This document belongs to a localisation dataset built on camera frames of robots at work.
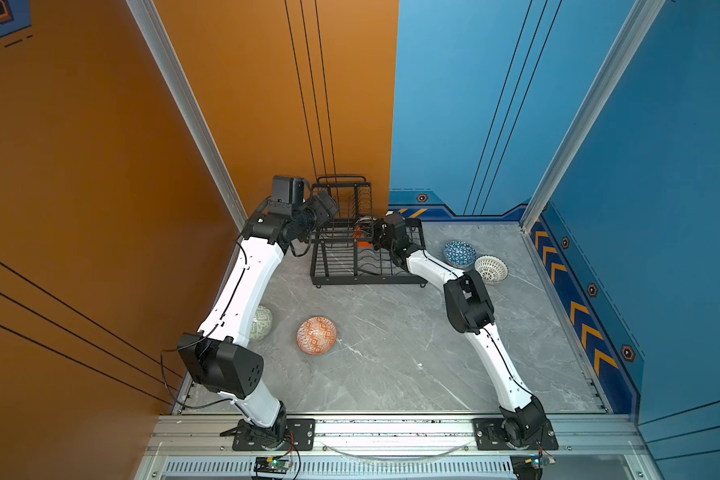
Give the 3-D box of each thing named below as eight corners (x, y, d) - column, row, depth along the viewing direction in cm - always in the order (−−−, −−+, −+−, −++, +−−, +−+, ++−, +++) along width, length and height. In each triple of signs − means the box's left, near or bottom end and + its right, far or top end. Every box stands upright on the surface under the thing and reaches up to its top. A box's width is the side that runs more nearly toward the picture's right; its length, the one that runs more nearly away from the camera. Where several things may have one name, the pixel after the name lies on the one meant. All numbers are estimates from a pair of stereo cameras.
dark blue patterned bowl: (445, 268, 109) (448, 260, 106) (441, 248, 115) (444, 240, 112) (474, 268, 109) (478, 260, 106) (469, 248, 115) (472, 240, 112)
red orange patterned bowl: (297, 356, 88) (293, 350, 85) (302, 323, 95) (299, 316, 91) (336, 356, 88) (334, 350, 85) (338, 323, 95) (337, 316, 91)
